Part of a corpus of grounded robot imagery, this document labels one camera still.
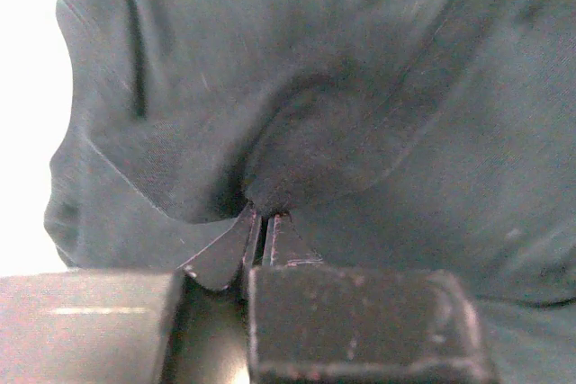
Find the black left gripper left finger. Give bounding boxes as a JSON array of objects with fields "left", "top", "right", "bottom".
[{"left": 1, "top": 209, "right": 262, "bottom": 383}]

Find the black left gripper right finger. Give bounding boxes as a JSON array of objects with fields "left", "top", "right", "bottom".
[{"left": 245, "top": 216, "right": 500, "bottom": 383}]

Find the black t-shirt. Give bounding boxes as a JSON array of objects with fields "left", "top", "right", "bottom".
[{"left": 44, "top": 0, "right": 575, "bottom": 383}]

